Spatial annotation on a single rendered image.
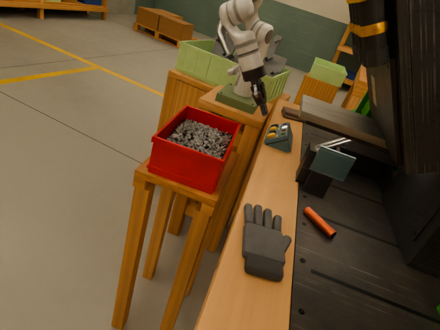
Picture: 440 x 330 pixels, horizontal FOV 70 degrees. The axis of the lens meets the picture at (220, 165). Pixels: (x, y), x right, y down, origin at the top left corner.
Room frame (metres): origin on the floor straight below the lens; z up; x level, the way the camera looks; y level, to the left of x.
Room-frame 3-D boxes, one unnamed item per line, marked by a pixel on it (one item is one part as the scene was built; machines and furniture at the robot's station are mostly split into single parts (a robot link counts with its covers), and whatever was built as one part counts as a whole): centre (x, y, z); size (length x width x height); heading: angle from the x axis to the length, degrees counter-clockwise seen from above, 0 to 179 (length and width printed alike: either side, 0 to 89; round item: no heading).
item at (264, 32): (1.51, 0.00, 1.14); 0.09 x 0.09 x 0.17; 59
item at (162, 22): (6.81, 1.84, 0.22); 1.20 x 0.81 x 0.44; 70
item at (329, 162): (0.77, -0.28, 0.97); 0.10 x 0.02 x 0.14; 84
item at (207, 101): (1.53, 0.00, 0.83); 0.32 x 0.32 x 0.04; 81
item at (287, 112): (1.39, -0.24, 0.91); 0.10 x 0.08 x 0.03; 98
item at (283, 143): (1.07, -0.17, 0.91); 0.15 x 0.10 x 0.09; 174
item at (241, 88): (1.52, 0.00, 0.98); 0.09 x 0.09 x 0.17; 87
